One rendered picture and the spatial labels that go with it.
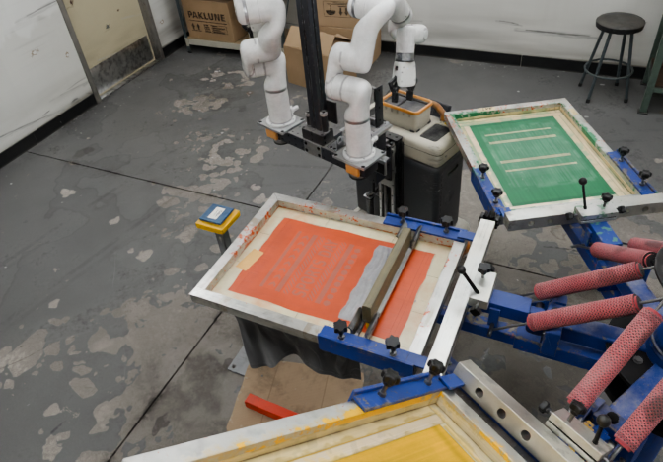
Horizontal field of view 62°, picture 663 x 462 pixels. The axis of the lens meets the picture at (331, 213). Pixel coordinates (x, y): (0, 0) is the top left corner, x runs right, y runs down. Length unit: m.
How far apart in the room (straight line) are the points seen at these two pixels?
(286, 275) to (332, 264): 0.17
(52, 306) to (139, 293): 0.50
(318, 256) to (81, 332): 1.78
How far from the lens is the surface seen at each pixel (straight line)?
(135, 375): 3.09
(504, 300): 1.75
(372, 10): 1.98
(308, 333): 1.72
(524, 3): 5.33
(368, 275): 1.90
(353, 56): 1.98
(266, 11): 2.06
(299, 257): 2.00
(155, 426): 2.88
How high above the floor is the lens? 2.33
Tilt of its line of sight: 39 degrees down
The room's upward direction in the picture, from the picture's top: 6 degrees counter-clockwise
